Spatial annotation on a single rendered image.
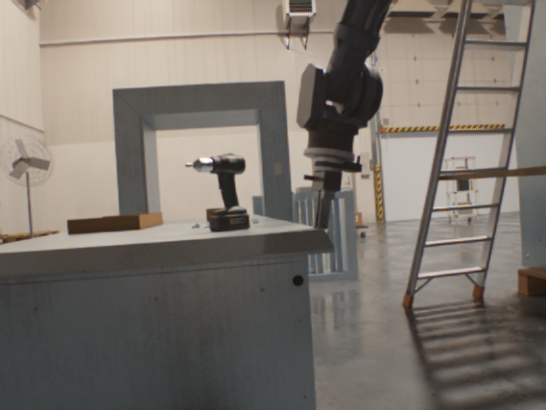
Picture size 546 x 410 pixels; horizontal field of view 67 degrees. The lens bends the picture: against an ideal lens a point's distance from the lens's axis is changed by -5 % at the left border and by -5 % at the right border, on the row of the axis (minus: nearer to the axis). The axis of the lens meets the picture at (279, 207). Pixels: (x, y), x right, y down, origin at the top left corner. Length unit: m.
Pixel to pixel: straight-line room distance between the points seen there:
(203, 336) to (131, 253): 0.28
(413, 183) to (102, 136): 8.01
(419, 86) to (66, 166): 9.17
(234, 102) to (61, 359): 2.25
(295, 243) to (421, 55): 11.47
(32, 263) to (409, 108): 11.21
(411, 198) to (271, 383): 10.84
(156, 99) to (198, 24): 8.68
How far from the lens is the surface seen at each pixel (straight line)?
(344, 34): 1.16
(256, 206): 3.70
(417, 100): 12.05
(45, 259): 1.16
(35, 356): 1.26
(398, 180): 11.77
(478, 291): 3.16
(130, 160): 3.11
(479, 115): 12.78
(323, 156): 1.16
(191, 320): 1.16
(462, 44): 2.42
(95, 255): 1.12
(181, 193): 10.88
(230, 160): 1.33
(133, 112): 3.15
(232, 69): 11.32
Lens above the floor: 0.73
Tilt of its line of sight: 1 degrees down
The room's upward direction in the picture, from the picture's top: 4 degrees counter-clockwise
